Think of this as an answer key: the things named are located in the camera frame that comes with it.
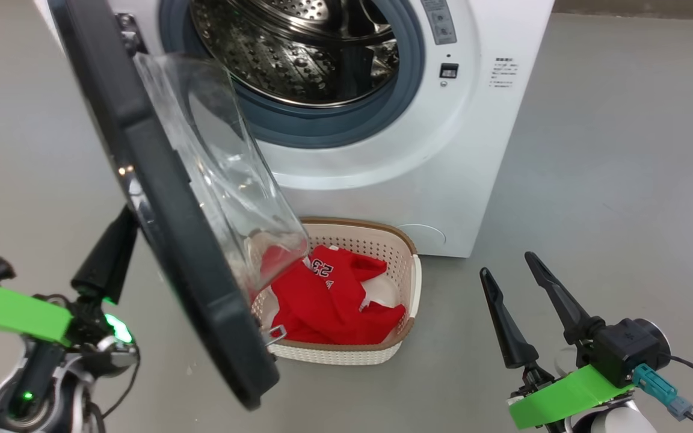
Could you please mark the cream perforated laundry basket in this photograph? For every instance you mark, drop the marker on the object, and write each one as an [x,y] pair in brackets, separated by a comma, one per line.
[403,270]

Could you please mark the black door lock slot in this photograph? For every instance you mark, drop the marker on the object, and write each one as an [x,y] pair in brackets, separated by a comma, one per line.
[449,71]

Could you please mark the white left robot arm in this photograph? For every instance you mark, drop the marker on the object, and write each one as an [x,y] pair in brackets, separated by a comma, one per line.
[33,397]

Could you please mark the stainless steel washer drum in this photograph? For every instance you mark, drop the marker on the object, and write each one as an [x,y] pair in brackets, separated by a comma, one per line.
[298,54]

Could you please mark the round white filter cover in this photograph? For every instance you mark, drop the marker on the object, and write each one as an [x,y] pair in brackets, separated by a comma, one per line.
[425,236]

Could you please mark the teal right camera connector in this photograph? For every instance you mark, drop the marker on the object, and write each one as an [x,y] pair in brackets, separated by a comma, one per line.
[659,388]

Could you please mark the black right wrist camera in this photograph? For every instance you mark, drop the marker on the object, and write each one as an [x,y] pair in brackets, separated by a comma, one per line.
[623,349]

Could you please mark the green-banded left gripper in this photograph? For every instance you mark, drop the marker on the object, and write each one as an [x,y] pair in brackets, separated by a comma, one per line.
[9,313]

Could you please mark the grey warning sticker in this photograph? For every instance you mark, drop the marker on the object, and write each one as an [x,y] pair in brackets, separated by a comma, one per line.
[440,21]

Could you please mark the black-rimmed glass washer door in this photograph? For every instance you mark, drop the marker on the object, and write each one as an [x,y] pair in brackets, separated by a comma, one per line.
[160,198]

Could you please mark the white front-load washing machine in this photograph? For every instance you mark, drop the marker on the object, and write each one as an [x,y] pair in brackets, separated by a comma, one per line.
[473,150]

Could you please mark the grey metal hinge bracket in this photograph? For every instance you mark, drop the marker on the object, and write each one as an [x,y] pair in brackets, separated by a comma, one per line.
[130,33]

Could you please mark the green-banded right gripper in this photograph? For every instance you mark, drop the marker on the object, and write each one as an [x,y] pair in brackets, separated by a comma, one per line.
[569,394]

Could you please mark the red jersey with white stripe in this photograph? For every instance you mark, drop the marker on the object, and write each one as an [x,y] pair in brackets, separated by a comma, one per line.
[322,300]

